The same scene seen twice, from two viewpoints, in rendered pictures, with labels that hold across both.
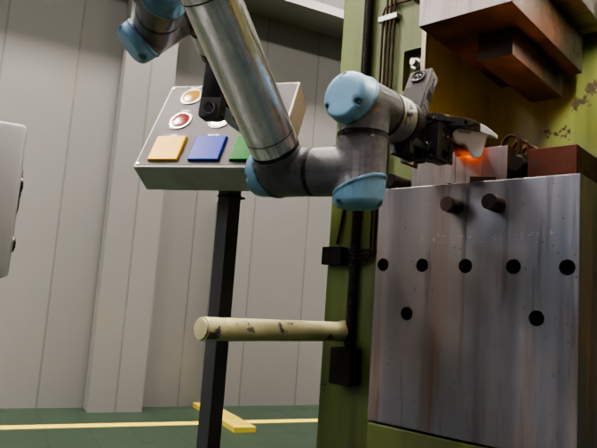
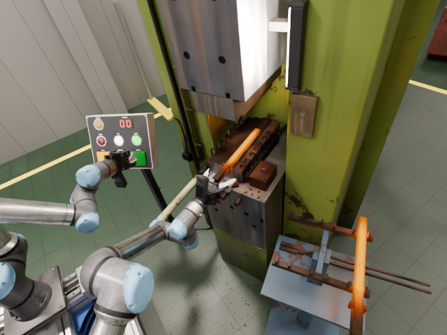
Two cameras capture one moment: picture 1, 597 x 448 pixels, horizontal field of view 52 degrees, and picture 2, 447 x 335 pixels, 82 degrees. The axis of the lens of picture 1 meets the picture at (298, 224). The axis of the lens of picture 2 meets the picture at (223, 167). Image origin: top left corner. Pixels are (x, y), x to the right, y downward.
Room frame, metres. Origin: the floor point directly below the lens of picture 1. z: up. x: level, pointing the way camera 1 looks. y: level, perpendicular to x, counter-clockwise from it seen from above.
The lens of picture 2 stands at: (0.26, -0.27, 1.84)
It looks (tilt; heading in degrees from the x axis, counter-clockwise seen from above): 44 degrees down; 358
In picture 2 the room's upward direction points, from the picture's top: 11 degrees counter-clockwise
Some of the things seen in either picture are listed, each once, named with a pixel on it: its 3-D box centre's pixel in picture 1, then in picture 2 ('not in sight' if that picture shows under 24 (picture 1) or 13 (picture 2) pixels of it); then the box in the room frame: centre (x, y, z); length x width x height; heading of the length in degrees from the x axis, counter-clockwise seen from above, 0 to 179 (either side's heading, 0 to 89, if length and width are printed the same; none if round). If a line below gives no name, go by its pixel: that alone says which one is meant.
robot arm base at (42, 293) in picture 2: not in sight; (24, 296); (0.77, 0.59, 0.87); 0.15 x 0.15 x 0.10
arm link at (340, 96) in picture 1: (363, 106); (183, 224); (0.88, -0.08, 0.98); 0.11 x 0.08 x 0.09; 138
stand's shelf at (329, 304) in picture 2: not in sight; (314, 278); (0.68, -0.59, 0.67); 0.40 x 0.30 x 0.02; 57
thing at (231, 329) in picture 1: (281, 330); (177, 201); (1.31, 0.02, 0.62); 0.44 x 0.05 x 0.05; 138
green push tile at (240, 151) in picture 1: (250, 149); (139, 158); (1.31, 0.12, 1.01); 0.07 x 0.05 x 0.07; 73
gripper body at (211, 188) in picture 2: (418, 135); (205, 197); (1.00, -0.19, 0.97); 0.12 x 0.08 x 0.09; 138
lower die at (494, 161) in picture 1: (501, 188); (245, 145); (1.31, -0.44, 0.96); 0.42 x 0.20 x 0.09; 138
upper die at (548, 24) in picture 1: (505, 31); (239, 81); (1.31, -0.44, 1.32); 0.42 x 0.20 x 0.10; 138
